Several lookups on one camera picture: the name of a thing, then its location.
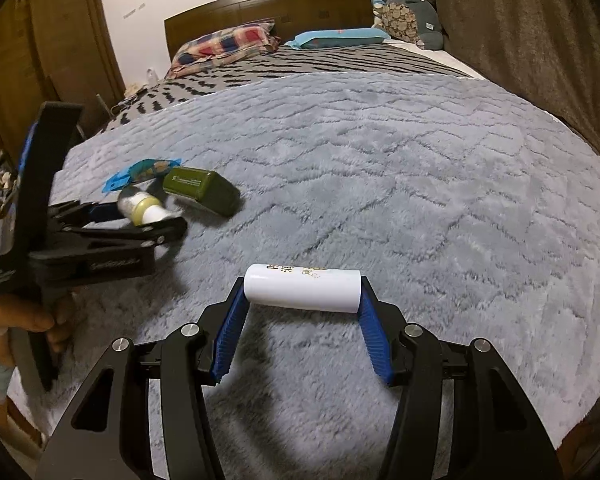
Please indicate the plaid pillow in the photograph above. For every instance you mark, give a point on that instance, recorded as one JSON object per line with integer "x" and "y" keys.
{"x": 220, "y": 42}

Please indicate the grey patterned cushions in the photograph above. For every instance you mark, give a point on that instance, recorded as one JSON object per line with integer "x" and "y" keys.
{"x": 427, "y": 25}

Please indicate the person's left hand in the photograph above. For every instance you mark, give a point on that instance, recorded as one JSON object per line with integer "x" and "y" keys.
{"x": 25, "y": 312}

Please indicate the wooden wardrobe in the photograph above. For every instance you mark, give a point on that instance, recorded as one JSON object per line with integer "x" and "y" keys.
{"x": 55, "y": 50}

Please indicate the wooden nightstand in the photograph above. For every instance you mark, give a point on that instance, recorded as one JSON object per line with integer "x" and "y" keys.
{"x": 130, "y": 97}

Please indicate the white cylindrical bottle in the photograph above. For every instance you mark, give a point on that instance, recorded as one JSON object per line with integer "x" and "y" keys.
{"x": 302, "y": 291}

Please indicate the wooden headboard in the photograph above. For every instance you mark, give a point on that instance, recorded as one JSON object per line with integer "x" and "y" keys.
{"x": 280, "y": 5}

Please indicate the dark green rectangular bottle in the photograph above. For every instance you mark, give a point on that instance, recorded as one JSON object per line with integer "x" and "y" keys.
{"x": 200, "y": 190}

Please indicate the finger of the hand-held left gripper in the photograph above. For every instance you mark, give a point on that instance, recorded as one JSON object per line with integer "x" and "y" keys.
{"x": 50, "y": 160}
{"x": 145, "y": 232}

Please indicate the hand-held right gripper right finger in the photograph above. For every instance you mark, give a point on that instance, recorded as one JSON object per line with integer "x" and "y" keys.
{"x": 375, "y": 330}

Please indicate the small white bottle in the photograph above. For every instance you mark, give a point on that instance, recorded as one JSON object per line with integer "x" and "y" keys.
{"x": 151, "y": 76}

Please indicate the small cream bottle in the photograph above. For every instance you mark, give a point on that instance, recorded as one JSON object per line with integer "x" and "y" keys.
{"x": 140, "y": 207}

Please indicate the blue snack packet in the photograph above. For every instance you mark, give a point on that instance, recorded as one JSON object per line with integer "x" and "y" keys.
{"x": 142, "y": 172}

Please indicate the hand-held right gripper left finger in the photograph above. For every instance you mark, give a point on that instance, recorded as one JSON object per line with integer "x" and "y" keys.
{"x": 230, "y": 330}

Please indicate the blue pillow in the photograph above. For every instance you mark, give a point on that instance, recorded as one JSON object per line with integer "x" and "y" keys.
{"x": 337, "y": 38}

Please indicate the brown curtain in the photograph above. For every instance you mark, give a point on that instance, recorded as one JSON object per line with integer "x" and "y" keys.
{"x": 530, "y": 35}

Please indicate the white bed sheet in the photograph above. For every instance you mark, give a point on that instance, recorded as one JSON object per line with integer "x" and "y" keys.
{"x": 455, "y": 62}

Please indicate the grey black striped blanket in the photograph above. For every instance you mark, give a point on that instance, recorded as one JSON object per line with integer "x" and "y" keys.
{"x": 280, "y": 67}

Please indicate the grey fluffy blanket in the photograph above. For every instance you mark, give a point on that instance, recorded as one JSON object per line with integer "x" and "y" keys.
{"x": 380, "y": 210}

